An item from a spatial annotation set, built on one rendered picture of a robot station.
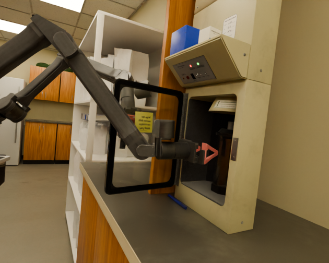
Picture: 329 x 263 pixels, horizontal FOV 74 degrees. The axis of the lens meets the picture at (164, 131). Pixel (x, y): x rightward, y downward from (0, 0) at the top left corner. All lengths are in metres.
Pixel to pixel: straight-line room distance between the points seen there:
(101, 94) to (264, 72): 0.50
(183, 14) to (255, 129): 0.59
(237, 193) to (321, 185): 0.41
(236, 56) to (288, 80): 0.51
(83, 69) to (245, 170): 0.57
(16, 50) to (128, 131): 0.38
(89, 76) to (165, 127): 0.27
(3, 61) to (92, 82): 0.24
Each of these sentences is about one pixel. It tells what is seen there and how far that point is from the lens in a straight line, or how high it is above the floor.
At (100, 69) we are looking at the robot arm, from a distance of 1.06.
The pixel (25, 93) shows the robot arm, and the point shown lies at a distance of 1.21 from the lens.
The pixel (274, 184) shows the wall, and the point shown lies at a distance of 1.15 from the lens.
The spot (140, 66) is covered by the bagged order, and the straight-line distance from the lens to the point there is 2.02.
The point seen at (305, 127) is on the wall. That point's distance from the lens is 1.07.
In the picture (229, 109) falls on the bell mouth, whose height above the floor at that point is 1.32.
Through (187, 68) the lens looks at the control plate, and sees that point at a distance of 0.82.
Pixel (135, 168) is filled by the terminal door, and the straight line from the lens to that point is 0.82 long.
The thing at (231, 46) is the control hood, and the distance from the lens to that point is 0.67.
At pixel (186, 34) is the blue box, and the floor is 1.57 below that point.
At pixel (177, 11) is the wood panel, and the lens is 1.05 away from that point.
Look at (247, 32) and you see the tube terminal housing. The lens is 0.75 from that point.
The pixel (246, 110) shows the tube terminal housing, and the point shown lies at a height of 1.32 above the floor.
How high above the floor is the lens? 1.27
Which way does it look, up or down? 3 degrees down
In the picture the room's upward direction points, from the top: 6 degrees clockwise
